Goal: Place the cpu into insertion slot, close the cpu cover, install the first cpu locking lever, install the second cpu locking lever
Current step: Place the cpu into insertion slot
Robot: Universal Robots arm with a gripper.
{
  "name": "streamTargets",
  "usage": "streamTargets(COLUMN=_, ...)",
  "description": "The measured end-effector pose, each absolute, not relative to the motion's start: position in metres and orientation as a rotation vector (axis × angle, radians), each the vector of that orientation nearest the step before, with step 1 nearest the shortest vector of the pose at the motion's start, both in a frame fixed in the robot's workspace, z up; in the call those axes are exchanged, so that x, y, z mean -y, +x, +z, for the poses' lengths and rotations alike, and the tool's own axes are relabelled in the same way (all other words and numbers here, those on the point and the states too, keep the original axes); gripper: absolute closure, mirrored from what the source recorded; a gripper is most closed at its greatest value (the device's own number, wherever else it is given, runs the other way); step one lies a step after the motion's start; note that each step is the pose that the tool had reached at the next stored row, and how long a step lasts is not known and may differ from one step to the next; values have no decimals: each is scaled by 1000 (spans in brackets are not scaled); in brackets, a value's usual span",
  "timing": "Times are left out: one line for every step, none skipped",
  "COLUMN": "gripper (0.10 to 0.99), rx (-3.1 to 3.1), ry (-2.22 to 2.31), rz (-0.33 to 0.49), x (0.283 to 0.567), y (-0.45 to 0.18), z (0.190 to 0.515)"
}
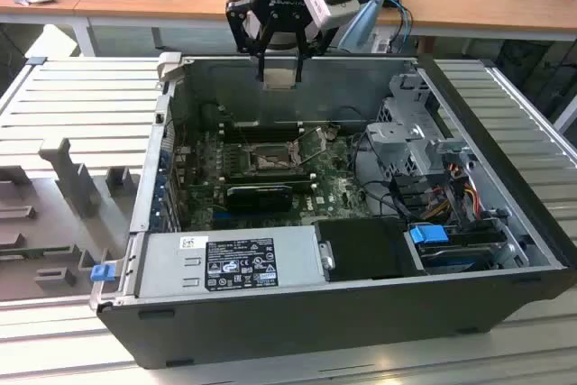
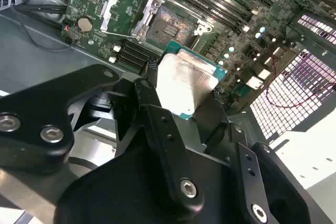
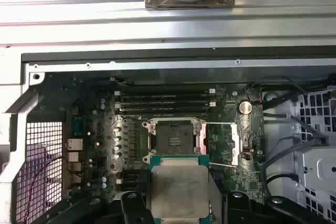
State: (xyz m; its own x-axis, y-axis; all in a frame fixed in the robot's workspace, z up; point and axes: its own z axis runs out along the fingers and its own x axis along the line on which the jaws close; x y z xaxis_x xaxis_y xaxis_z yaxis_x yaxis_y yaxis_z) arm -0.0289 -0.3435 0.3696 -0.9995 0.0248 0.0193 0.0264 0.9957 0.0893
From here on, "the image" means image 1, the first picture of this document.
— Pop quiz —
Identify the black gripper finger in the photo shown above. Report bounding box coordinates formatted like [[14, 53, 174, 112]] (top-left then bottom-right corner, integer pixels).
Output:
[[292, 19, 339, 87], [226, 0, 277, 83]]

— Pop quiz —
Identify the silver square CPU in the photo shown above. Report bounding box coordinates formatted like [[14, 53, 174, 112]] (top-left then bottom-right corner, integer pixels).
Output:
[[263, 68, 298, 89]]

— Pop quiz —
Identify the black RAM slot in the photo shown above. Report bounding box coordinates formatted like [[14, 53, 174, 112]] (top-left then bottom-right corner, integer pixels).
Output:
[[232, 121, 303, 132], [224, 129, 302, 142]]

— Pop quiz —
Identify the CPU socket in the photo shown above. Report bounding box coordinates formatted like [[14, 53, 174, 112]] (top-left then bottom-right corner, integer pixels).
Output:
[[245, 143, 302, 174]]

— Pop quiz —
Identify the pale blue teach pendant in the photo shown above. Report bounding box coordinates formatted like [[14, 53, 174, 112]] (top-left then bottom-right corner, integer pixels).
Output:
[[337, 0, 387, 53]]

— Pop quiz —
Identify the silver metal disk bay cage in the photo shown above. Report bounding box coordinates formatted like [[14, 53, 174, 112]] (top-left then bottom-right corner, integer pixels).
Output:
[[364, 72, 479, 179]]

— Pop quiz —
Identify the green motherboard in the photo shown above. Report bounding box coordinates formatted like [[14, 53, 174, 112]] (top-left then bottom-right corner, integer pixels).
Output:
[[173, 125, 384, 231]]

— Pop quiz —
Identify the black graphics card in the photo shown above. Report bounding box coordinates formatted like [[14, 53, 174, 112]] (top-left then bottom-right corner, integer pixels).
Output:
[[224, 185, 293, 213]]

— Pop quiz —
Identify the blue disk carrier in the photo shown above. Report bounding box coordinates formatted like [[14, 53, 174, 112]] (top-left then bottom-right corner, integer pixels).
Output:
[[408, 222, 495, 274]]

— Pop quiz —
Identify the grey power supply unit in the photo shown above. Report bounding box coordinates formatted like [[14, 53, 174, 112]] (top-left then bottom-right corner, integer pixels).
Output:
[[134, 225, 326, 298]]

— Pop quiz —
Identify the grey parts rack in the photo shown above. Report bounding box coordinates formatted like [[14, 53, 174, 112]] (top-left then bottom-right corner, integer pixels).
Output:
[[0, 136, 145, 303]]

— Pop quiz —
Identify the black open PC case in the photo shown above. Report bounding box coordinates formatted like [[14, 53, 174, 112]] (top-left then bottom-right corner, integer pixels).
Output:
[[89, 53, 577, 371]]

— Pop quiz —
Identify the green RAM stick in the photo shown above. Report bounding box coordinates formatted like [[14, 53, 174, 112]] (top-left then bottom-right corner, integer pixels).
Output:
[[0, 245, 76, 261]]

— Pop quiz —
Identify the grey plastic case handle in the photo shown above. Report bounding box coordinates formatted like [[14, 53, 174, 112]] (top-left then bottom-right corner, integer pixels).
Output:
[[156, 52, 182, 85]]

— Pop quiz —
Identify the silver power supply handle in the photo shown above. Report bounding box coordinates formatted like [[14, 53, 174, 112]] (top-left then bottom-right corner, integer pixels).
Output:
[[317, 240, 337, 271]]

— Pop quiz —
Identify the yellow and red wire bundle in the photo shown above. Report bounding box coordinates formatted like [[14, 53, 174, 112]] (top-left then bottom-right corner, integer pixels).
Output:
[[423, 181, 482, 220]]

